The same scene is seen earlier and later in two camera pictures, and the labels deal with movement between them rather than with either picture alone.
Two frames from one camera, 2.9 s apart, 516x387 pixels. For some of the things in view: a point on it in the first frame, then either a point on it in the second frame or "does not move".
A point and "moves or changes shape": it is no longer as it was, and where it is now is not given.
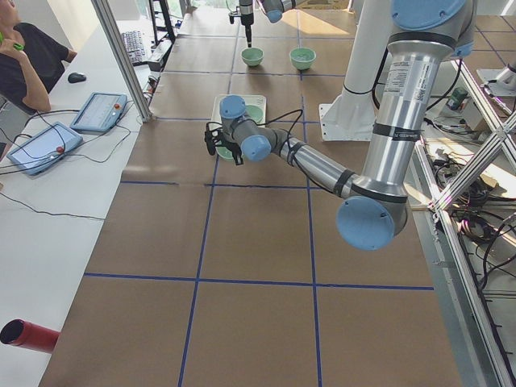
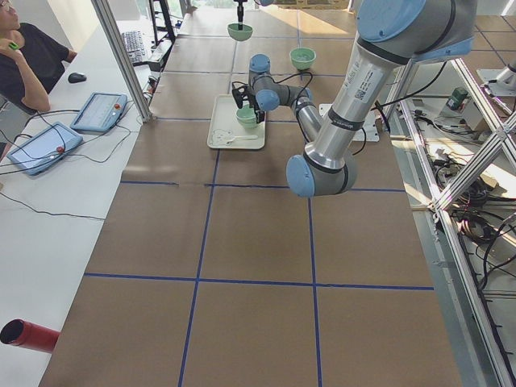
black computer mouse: (76, 77) does not move
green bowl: (252, 56) to (239, 35)
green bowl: (224, 152) moves or changes shape
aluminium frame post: (103, 11) does not move
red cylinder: (24, 334) does not move
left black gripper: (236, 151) to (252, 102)
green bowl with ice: (302, 58) does not move
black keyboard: (135, 47) does not move
